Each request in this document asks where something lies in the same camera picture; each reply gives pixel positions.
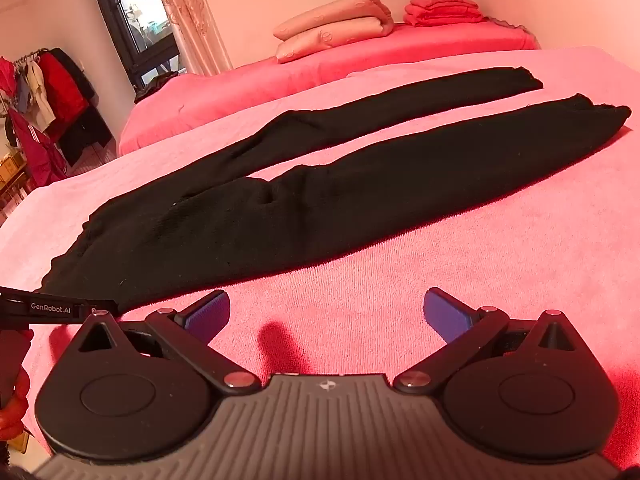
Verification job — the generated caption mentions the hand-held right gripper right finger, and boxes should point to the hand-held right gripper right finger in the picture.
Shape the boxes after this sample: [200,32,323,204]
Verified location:
[392,287,589,394]

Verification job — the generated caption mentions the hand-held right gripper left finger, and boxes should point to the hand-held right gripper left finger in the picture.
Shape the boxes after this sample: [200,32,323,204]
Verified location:
[69,289,262,394]

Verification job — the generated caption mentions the black pants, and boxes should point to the black pants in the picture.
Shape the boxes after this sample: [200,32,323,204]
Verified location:
[37,65,632,314]

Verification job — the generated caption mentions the person's left hand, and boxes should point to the person's left hand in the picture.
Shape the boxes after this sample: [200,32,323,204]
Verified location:
[0,372,32,444]

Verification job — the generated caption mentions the pink fleece blanket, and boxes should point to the pink fleece blanket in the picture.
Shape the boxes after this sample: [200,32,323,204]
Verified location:
[0,45,640,472]

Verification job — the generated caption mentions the wooden cabinet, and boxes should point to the wooden cabinet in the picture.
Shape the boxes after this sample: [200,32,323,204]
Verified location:
[0,152,32,222]

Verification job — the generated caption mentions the rack of hanging clothes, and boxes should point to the rack of hanging clothes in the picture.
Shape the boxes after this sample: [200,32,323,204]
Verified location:
[0,47,114,182]

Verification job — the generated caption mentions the dark cloth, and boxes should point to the dark cloth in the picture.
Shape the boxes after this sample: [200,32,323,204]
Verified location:
[133,72,182,106]

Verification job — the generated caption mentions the bed with pink cover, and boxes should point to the bed with pink cover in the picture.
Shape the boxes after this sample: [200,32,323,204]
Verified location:
[117,18,544,159]

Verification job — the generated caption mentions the pale pink pillow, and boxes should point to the pale pink pillow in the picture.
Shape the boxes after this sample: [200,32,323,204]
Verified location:
[273,0,394,41]
[275,16,396,65]

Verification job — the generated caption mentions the patterned curtain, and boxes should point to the patterned curtain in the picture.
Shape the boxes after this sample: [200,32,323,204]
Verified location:
[150,0,234,77]

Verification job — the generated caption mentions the dark framed window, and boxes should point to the dark framed window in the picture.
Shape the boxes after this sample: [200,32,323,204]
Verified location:
[85,0,189,94]

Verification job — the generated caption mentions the stack of folded red blankets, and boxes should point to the stack of folded red blankets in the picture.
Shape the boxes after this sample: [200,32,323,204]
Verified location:
[402,0,486,28]

